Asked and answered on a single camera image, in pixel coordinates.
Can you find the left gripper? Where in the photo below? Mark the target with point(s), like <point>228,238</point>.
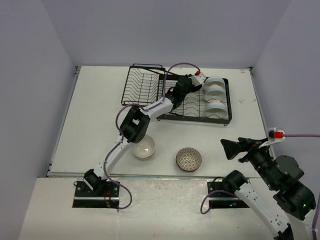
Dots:
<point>192,86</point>

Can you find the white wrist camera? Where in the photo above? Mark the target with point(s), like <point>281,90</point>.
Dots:
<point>275,136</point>
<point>198,78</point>

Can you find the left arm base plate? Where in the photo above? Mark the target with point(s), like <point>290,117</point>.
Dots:
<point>106,196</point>

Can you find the beige bowl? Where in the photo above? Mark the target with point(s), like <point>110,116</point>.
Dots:
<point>145,148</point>

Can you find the brown patterned bowl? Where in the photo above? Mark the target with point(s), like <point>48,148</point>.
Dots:
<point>188,159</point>

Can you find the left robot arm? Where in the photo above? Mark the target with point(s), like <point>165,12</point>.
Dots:
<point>136,122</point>

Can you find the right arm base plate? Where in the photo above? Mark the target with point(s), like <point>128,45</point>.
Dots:
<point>222,200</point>

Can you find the white bowl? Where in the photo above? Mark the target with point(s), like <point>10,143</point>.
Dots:
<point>214,80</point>
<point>214,93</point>
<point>215,108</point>

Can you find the white bowl back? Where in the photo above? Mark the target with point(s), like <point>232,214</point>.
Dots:
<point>214,80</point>

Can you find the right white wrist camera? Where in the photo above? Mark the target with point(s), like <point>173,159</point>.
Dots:
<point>275,136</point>

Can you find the black wire dish rack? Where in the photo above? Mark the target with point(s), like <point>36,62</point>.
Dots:
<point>146,83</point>

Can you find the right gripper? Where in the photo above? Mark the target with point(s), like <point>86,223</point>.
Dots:
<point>231,148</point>

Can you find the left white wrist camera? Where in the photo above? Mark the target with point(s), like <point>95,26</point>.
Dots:
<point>198,78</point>

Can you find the white bowl front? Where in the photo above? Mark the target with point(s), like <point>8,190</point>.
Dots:
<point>215,108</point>

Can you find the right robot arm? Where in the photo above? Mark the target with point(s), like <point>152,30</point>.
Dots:
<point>281,175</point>

